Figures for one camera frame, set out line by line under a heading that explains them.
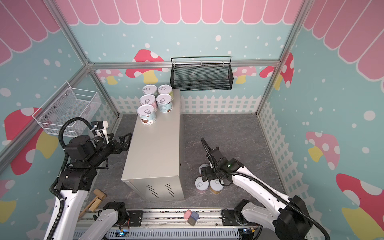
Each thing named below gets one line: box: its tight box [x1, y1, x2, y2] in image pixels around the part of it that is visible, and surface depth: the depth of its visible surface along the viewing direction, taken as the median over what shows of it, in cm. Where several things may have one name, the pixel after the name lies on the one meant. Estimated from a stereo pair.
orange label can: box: [209, 179, 224, 195], surface depth 81 cm
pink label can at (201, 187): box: [194, 176, 210, 194], surface depth 81 cm
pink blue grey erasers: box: [183, 209, 200, 227], surface depth 75 cm
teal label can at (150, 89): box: [142, 84, 158, 95], surface depth 77 cm
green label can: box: [157, 84, 173, 95], surface depth 77 cm
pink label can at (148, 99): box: [139, 94, 158, 112], surface depth 73 cm
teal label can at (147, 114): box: [137, 104, 157, 126], surface depth 68 cm
